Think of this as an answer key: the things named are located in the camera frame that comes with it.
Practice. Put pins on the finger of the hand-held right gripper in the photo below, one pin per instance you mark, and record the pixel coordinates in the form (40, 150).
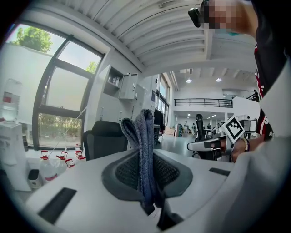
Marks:
(197, 145)

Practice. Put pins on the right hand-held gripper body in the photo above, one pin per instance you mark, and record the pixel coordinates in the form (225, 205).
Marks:
(234, 129)

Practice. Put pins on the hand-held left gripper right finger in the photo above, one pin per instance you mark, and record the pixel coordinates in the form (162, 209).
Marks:
(200, 182)

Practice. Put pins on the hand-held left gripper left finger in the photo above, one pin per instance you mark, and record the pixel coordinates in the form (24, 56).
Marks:
(86, 182)

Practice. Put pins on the grey-blue cloth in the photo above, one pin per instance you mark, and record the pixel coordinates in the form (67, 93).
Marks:
(145, 141)

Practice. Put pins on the person's right forearm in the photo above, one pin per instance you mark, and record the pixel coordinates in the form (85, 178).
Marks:
(252, 145)

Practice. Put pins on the cardboard boxes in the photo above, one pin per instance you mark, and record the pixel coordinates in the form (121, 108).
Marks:
(170, 131)

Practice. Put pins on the black balcony railing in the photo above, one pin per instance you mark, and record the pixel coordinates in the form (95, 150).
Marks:
(202, 102)

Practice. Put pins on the white trash bin black liner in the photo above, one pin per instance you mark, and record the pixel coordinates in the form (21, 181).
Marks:
(34, 178)

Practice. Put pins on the round ceiling lamp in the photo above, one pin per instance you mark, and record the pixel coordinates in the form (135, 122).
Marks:
(218, 79)
(188, 80)

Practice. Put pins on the black chair headrest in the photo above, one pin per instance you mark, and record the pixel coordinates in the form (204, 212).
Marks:
(109, 129)

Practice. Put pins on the person's black red shirt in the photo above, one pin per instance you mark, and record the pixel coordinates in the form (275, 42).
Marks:
(270, 68)

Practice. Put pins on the grey metal locker cabinet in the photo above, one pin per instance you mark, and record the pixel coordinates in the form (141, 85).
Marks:
(127, 109)

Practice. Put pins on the white water dispenser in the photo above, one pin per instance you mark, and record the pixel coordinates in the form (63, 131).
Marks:
(11, 154)

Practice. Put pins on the grey locker door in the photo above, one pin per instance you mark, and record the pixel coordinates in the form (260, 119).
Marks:
(128, 86)

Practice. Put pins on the black framed window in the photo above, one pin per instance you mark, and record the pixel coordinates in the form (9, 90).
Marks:
(66, 91)

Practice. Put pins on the white plastic bottle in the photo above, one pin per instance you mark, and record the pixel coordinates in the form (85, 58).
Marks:
(117, 80)

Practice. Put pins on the large water bottle red label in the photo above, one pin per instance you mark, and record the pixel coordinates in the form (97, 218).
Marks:
(10, 102)

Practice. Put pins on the person's head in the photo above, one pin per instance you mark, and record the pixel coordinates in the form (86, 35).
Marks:
(227, 16)

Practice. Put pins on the blue wall poster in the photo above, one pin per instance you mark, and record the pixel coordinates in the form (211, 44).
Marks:
(153, 97)

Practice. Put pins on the black head-mounted camera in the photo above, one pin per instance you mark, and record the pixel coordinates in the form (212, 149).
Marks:
(195, 17)

